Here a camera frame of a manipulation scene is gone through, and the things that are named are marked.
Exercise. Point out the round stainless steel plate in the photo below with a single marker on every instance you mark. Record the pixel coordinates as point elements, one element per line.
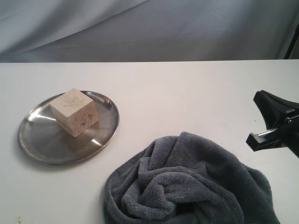
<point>41,138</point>

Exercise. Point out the grey fluffy towel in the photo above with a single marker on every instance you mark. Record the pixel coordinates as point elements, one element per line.
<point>187,179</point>

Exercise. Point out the light wooden cube block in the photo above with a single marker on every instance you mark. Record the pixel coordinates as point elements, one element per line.
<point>74,111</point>

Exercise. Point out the grey backdrop cloth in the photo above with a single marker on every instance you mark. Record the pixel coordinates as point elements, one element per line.
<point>145,30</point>

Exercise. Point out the black backdrop stand pole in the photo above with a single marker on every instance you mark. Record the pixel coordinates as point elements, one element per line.
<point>293,50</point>

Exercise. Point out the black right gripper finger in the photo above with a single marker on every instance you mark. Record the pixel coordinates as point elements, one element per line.
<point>274,110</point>
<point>275,138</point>

